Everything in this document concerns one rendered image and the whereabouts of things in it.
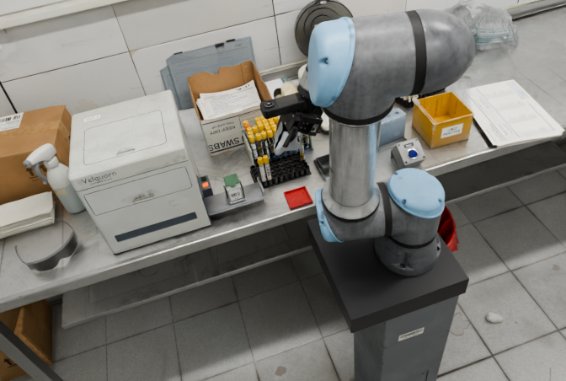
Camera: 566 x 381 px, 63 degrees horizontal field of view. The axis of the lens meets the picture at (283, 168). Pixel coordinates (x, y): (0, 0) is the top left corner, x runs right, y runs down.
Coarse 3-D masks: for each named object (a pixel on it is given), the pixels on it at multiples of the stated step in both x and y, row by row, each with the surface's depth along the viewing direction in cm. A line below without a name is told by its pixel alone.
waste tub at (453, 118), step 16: (432, 96) 148; (448, 96) 149; (416, 112) 148; (432, 112) 152; (448, 112) 154; (464, 112) 144; (416, 128) 151; (432, 128) 139; (448, 128) 141; (464, 128) 142; (432, 144) 143
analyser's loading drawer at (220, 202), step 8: (240, 184) 133; (256, 184) 137; (224, 192) 136; (248, 192) 134; (256, 192) 134; (208, 200) 134; (216, 200) 134; (224, 200) 133; (240, 200) 131; (248, 200) 132; (256, 200) 132; (264, 200) 133; (208, 208) 132; (216, 208) 131; (224, 208) 131
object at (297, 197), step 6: (288, 192) 138; (294, 192) 138; (300, 192) 137; (306, 192) 137; (288, 198) 136; (294, 198) 136; (300, 198) 136; (306, 198) 135; (288, 204) 134; (294, 204) 134; (300, 204) 133; (306, 204) 134
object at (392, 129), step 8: (392, 112) 144; (400, 112) 144; (384, 120) 142; (392, 120) 142; (400, 120) 143; (384, 128) 143; (392, 128) 144; (400, 128) 146; (384, 136) 145; (392, 136) 146; (400, 136) 148; (384, 144) 147; (392, 144) 147
